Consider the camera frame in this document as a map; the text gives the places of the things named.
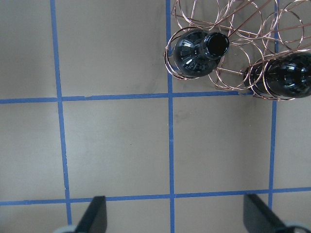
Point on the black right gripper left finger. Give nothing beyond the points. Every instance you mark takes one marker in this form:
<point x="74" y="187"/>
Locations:
<point x="94" y="219"/>

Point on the copper wire bottle basket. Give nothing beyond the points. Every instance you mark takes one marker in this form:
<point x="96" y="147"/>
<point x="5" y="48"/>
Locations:
<point x="258" y="31"/>

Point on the dark wine bottle end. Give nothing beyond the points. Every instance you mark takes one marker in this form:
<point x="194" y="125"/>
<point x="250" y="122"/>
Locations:
<point x="198" y="52"/>

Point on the dark wine bottle far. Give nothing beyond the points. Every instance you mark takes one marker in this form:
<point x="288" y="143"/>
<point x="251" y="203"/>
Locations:
<point x="287" y="76"/>

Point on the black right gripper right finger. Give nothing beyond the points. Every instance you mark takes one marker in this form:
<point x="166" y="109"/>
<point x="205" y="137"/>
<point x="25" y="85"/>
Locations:
<point x="259" y="218"/>

